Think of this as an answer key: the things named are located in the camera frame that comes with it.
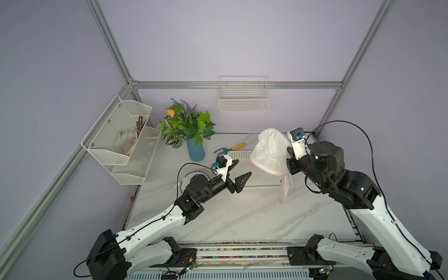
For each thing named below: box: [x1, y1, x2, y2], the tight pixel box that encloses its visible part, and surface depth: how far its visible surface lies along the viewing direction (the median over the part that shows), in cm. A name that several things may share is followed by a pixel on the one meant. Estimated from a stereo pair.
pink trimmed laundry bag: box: [249, 127, 294, 204], surface depth 63 cm
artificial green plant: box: [156, 98, 216, 149], surface depth 83 cm
